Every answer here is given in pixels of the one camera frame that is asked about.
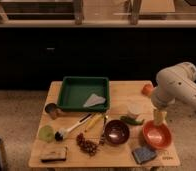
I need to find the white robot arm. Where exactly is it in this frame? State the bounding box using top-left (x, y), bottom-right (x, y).
top-left (151, 62), bottom-right (196, 112)

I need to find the green plastic tray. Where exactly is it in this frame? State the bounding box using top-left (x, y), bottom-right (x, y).
top-left (57, 76), bottom-right (110, 112)

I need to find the orange red bowl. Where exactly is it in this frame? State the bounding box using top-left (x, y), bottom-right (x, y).
top-left (142, 120), bottom-right (172, 149)

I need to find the white small cup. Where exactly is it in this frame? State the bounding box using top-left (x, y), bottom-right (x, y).
top-left (127, 103), bottom-right (142, 119)

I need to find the green chili pepper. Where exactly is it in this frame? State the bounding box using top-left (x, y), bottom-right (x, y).
top-left (120, 116), bottom-right (144, 126)

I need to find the orange fruit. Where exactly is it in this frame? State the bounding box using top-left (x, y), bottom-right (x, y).
top-left (141, 84), bottom-right (154, 97)

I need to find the wooden table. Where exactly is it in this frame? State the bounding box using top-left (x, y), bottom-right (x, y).
top-left (29, 81), bottom-right (180, 169)

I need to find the blue sponge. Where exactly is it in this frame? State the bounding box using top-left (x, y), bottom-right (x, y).
top-left (132, 146), bottom-right (157, 164)

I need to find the dark purple bowl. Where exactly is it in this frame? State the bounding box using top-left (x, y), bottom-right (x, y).
top-left (104, 120), bottom-right (130, 145)

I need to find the white cloth piece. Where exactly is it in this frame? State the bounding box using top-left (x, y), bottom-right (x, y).
top-left (84, 93), bottom-right (106, 107)

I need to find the dark metal cup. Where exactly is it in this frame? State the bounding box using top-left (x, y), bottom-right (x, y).
top-left (45, 103), bottom-right (59, 120)

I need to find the dark handled utensil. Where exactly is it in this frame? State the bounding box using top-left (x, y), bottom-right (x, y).
top-left (99, 115), bottom-right (108, 145)

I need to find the yellow handled peeler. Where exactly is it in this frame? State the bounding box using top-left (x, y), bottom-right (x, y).
top-left (85, 114), bottom-right (103, 132)

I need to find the white handled dish brush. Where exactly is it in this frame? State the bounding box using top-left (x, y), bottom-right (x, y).
top-left (55, 114), bottom-right (92, 141)

